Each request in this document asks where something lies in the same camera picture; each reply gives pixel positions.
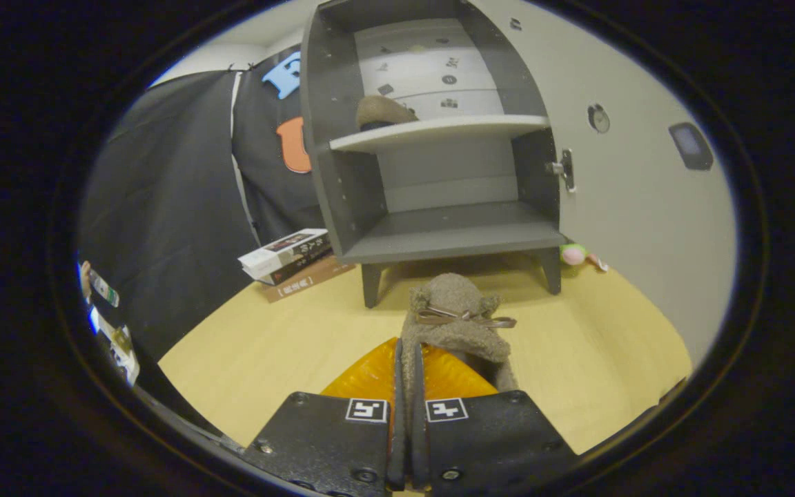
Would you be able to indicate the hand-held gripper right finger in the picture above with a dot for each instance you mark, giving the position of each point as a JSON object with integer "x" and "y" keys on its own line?
{"x": 418, "y": 449}

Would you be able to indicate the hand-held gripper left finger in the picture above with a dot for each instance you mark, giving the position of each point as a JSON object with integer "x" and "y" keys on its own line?
{"x": 397, "y": 449}

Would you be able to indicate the brown fuzzy shoe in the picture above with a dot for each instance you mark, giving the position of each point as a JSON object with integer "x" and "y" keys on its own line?
{"x": 380, "y": 110}
{"x": 456, "y": 297}

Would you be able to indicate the grey shoe cabinet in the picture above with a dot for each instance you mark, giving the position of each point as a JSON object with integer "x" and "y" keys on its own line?
{"x": 453, "y": 235}

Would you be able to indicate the brown book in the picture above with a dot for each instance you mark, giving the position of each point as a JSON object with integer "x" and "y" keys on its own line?
{"x": 304, "y": 283}

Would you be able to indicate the dark book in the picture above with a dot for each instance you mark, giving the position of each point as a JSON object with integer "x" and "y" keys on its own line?
{"x": 304, "y": 266}

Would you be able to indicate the white book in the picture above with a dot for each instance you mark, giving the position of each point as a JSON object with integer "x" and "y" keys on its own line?
{"x": 280, "y": 254}

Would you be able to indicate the pink green plush toy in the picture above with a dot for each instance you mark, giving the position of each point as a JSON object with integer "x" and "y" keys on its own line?
{"x": 572, "y": 254}

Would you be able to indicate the white cluttered object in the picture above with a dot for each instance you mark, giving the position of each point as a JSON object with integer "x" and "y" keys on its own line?
{"x": 120, "y": 352}

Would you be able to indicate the black backdrop cloth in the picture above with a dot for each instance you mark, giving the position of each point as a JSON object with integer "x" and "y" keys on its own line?
{"x": 163, "y": 207}

